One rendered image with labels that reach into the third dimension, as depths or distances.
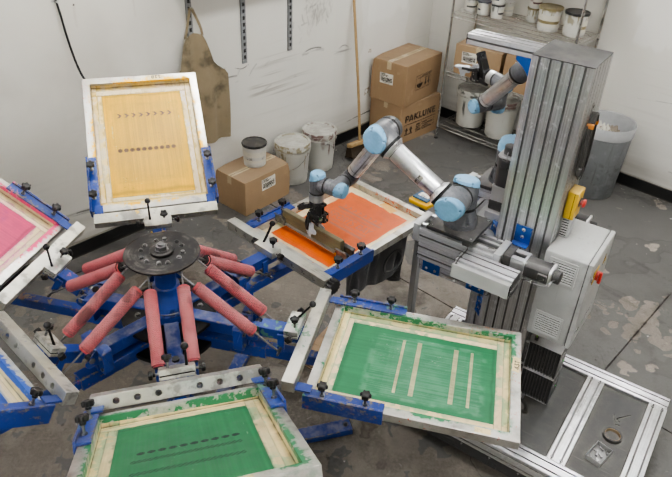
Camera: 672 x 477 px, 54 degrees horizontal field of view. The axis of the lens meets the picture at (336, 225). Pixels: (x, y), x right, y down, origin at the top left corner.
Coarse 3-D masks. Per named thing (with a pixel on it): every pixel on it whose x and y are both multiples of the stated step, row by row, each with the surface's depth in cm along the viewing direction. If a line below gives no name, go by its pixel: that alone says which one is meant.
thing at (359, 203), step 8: (336, 200) 368; (344, 200) 368; (352, 200) 369; (360, 200) 369; (328, 208) 361; (360, 208) 362; (368, 208) 362; (304, 216) 353; (328, 224) 347; (272, 232) 339; (280, 232) 339; (288, 232) 339; (296, 232) 340; (288, 240) 333; (296, 240) 334; (304, 240) 334
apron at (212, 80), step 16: (192, 48) 470; (208, 48) 480; (192, 64) 475; (208, 64) 486; (208, 80) 488; (224, 80) 501; (208, 96) 494; (224, 96) 507; (208, 112) 500; (224, 112) 514; (208, 128) 507; (224, 128) 521
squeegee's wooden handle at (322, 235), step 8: (288, 216) 337; (296, 216) 333; (296, 224) 335; (304, 224) 330; (304, 232) 332; (320, 232) 323; (328, 232) 322; (320, 240) 326; (328, 240) 321; (336, 240) 317
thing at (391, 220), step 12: (372, 216) 355; (384, 216) 356; (396, 216) 356; (384, 228) 346; (348, 240) 335; (360, 240) 336; (372, 240) 336; (312, 252) 325; (324, 252) 326; (324, 264) 317
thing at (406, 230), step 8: (360, 184) 377; (368, 192) 374; (376, 192) 370; (304, 200) 360; (384, 200) 367; (392, 200) 364; (400, 200) 364; (296, 208) 354; (400, 208) 361; (408, 208) 357; (416, 208) 357; (416, 216) 355; (264, 224) 340; (408, 224) 344; (264, 232) 332; (400, 232) 337; (408, 232) 341; (384, 240) 330; (392, 240) 332; (288, 248) 321; (376, 248) 324; (384, 248) 329; (304, 256) 316; (312, 264) 311
